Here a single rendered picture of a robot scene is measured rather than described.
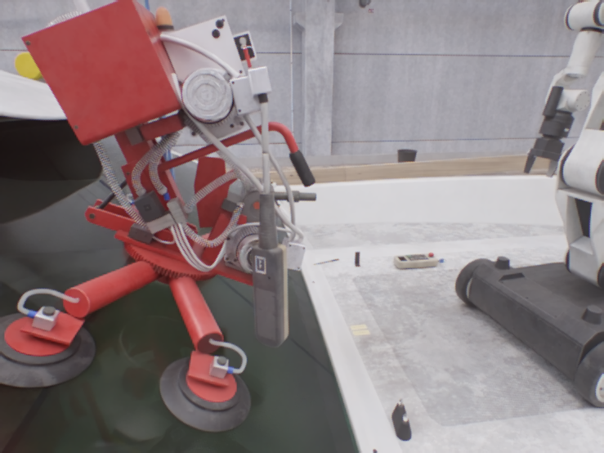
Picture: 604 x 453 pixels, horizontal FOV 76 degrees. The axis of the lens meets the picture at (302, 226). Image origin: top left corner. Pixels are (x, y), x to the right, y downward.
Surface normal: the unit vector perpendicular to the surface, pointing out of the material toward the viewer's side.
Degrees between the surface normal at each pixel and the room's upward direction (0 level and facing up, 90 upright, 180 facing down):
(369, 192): 90
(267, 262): 90
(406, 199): 90
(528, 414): 0
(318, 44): 90
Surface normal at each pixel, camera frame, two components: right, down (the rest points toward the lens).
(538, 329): -0.96, 0.09
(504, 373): 0.00, -0.94
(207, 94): 0.16, 0.19
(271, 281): -0.45, 0.31
